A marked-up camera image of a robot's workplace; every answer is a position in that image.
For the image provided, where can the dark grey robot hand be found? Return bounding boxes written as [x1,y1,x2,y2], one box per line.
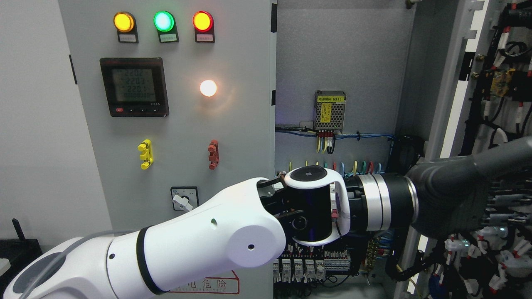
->
[407,136,532,238]

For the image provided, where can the red indicator light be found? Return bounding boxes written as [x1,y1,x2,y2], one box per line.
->
[192,11,214,32]

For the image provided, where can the black box at left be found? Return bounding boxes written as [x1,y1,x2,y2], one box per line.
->
[0,218,42,269]

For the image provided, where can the white glowing indicator light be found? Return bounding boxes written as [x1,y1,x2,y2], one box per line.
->
[199,80,218,97]

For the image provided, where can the red electric warning sticker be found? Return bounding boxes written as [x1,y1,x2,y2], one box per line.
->
[170,270,241,295]

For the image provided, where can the yellow terminal post block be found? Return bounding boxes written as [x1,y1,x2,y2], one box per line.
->
[137,139,154,170]

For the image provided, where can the yellow indicator light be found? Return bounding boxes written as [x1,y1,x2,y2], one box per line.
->
[113,11,135,34]

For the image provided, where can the white rotary selector switch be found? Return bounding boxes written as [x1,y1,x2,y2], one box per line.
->
[170,186,200,212]

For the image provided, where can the green indicator light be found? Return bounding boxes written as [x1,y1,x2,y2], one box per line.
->
[153,11,175,32]

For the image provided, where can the black digital power meter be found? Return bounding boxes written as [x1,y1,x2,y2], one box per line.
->
[99,57,170,118]

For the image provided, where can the red terminal post block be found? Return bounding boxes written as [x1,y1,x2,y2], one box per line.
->
[207,140,220,170]

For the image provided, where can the metal mesh power supply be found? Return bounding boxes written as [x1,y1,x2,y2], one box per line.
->
[314,90,347,131]

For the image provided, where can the grey cabinet door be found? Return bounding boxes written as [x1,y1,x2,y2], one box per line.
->
[386,0,531,299]
[57,0,278,299]

